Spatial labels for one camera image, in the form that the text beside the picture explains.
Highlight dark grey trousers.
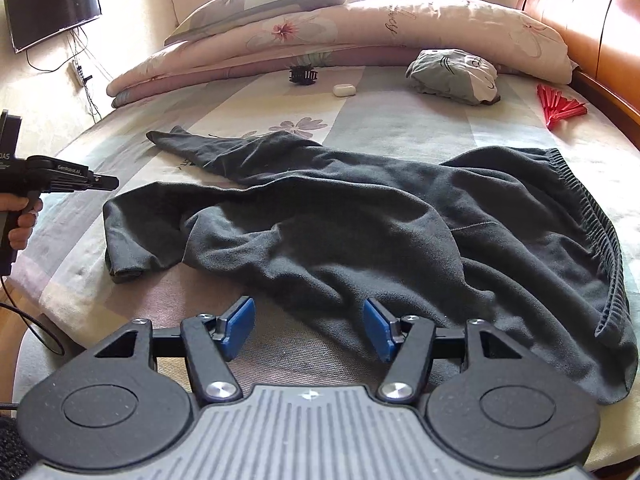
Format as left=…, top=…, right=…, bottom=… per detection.
left=103, top=128, right=638, bottom=404

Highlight bundled grey white cloth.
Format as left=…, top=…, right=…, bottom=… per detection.
left=406, top=49, right=500, bottom=106

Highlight red folding fan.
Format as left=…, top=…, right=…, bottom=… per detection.
left=536, top=84, right=588, bottom=130

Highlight white earbuds case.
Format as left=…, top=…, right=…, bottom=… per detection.
left=332, top=84, right=357, bottom=98

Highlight person left hand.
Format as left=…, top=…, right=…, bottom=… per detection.
left=0, top=193, right=43, bottom=250

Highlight white wall power strip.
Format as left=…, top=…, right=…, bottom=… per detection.
left=70, top=60, right=92, bottom=88

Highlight black hair claw clip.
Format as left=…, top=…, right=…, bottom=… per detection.
left=288, top=65, right=318, bottom=86

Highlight folded floral pink quilt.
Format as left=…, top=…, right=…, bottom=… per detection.
left=106, top=0, right=573, bottom=107

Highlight wooden orange headboard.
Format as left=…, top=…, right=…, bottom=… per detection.
left=516, top=0, right=639, bottom=145

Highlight grey floral pillow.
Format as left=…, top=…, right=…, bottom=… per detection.
left=164, top=0, right=347, bottom=47

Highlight wall mounted black television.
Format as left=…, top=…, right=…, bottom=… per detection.
left=3, top=0, right=102, bottom=53

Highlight striped pastel bed sheet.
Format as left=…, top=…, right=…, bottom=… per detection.
left=10, top=67, right=639, bottom=479

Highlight black cable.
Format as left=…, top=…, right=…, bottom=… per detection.
left=0, top=274, right=68, bottom=358

